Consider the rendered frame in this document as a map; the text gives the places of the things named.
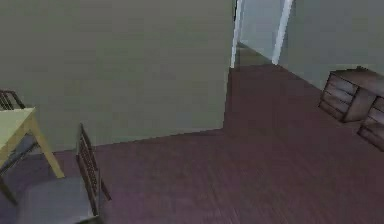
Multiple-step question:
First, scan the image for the dark chair with grey seat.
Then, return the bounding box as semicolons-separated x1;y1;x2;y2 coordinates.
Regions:
15;122;113;224

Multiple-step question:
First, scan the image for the dark brown wooden desk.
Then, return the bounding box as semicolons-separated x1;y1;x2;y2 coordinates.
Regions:
318;65;384;153

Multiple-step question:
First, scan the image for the pale wooden table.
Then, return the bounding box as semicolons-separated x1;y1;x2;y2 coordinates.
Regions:
0;107;66;179

